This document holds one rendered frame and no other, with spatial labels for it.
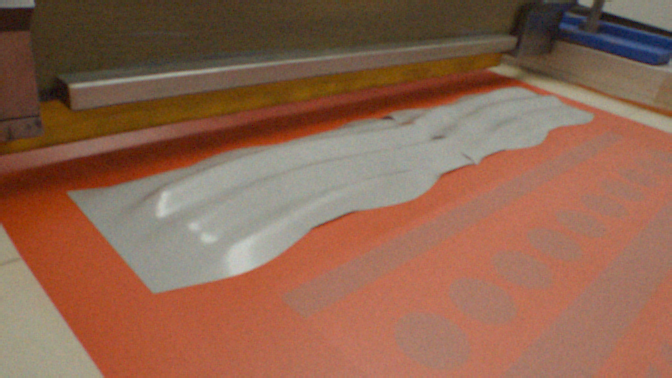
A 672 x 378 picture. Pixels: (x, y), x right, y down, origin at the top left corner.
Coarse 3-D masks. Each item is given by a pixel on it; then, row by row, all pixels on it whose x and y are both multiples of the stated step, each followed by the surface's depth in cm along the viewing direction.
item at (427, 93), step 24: (480, 72) 45; (336, 96) 33; (360, 96) 34; (384, 96) 35; (408, 96) 36; (432, 96) 36; (456, 96) 37; (600, 120) 37; (624, 120) 38; (552, 144) 31; (648, 144) 34; (504, 168) 27
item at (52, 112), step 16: (416, 64) 36; (432, 64) 38; (288, 80) 28; (304, 80) 29; (320, 80) 30; (336, 80) 31; (192, 96) 24; (208, 96) 25; (224, 96) 26; (48, 112) 20; (64, 112) 20; (80, 112) 21; (96, 112) 21; (112, 112) 22; (128, 112) 22
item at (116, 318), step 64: (192, 128) 26; (256, 128) 27; (320, 128) 28; (0, 192) 18; (64, 192) 19; (448, 192) 23; (64, 256) 16; (320, 256) 18; (64, 320) 13; (128, 320) 14; (192, 320) 14; (256, 320) 14
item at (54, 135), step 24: (408, 72) 36; (432, 72) 38; (456, 72) 41; (240, 96) 26; (264, 96) 27; (288, 96) 29; (312, 96) 30; (96, 120) 21; (120, 120) 22; (144, 120) 23; (168, 120) 24; (192, 120) 25; (0, 144) 19; (24, 144) 20; (48, 144) 20
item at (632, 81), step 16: (560, 48) 46; (576, 48) 45; (592, 48) 44; (512, 64) 50; (528, 64) 49; (544, 64) 47; (560, 64) 46; (576, 64) 45; (592, 64) 44; (608, 64) 43; (624, 64) 43; (640, 64) 42; (656, 64) 42; (560, 80) 47; (576, 80) 46; (592, 80) 45; (608, 80) 44; (624, 80) 43; (640, 80) 42; (656, 80) 41; (608, 96) 44; (624, 96) 43; (640, 96) 42; (656, 96) 41
